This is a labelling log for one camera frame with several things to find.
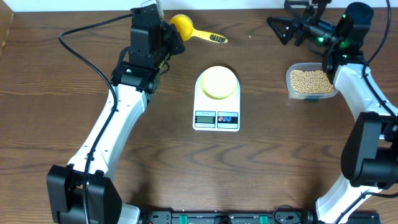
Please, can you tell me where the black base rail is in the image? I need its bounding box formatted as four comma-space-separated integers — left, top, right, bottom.
138, 210, 317, 224

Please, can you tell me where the white digital kitchen scale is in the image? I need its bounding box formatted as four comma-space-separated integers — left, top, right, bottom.
192, 71, 241, 132

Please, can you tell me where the green tape strip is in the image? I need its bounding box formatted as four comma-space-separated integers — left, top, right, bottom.
304, 98, 319, 103

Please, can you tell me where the clear plastic container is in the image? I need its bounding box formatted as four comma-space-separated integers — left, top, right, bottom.
286, 63, 338, 100

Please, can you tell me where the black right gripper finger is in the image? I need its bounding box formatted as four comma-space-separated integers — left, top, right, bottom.
284, 0, 311, 12
267, 16, 295, 45

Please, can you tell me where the soybeans pile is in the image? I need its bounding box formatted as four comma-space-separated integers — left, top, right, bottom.
290, 70, 335, 94

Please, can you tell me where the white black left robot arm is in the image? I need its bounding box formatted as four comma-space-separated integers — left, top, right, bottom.
47, 1, 185, 223

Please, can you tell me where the yellow plastic bowl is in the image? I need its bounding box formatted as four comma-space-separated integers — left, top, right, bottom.
200, 66, 238, 100

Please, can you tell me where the yellow measuring scoop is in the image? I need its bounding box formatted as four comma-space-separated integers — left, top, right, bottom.
169, 14, 228, 44

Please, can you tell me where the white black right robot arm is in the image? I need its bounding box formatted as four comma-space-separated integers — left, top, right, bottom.
267, 1, 397, 223

